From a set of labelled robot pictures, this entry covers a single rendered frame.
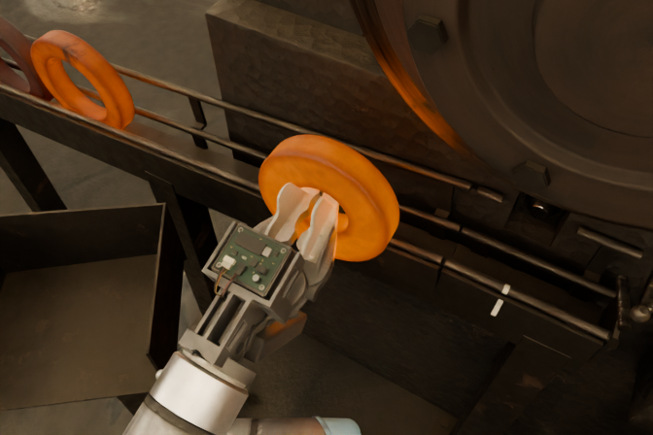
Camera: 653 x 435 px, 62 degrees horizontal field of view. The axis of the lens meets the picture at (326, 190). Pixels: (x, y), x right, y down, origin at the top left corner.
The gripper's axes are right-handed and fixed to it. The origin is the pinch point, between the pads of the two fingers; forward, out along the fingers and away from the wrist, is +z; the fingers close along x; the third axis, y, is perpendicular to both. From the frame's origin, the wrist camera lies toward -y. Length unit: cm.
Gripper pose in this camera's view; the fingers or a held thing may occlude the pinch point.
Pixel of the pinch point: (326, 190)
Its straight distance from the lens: 56.1
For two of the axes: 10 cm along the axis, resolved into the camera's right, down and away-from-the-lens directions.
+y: -1.5, -4.3, -8.9
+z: 4.8, -8.2, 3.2
